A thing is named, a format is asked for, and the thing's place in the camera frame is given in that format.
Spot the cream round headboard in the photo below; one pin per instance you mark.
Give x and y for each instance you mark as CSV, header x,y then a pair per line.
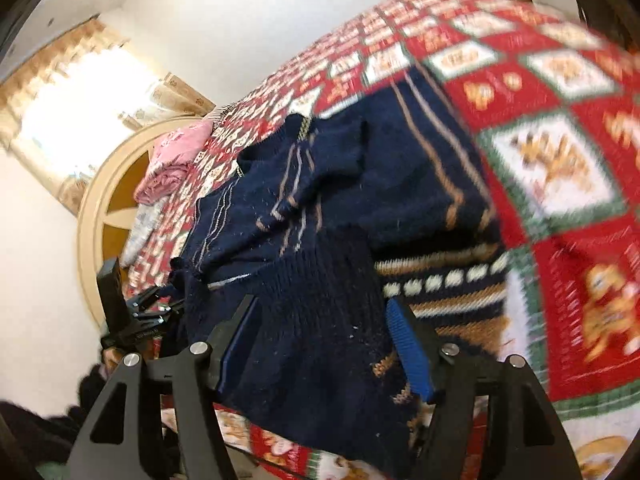
x,y
108,207

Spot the pink folded blanket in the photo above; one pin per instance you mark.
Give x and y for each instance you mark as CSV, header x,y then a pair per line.
x,y
171,161

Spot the red white checkered bedspread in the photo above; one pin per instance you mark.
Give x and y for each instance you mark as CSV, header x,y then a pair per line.
x,y
555,109

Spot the beige patterned curtain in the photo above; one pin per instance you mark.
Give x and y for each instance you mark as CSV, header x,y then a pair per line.
x,y
72,102

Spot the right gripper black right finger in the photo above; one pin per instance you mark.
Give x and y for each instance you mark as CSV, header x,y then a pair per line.
x,y
524,436

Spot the navy striped knit sweater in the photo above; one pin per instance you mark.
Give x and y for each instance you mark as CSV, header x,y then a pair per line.
x,y
323,222

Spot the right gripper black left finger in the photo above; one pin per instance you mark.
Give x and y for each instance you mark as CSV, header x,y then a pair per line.
x,y
121,436

